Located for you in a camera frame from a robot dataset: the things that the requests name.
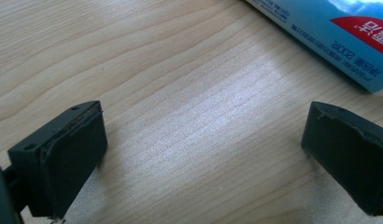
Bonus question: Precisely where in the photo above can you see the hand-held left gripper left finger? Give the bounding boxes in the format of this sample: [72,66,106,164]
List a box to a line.
[7,100,108,219]

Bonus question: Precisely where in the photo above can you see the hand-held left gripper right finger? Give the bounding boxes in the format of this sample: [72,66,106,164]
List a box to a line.
[301,100,383,217]

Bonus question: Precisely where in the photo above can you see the blue and white toothpaste tube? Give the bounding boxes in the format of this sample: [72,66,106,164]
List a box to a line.
[245,0,383,96]

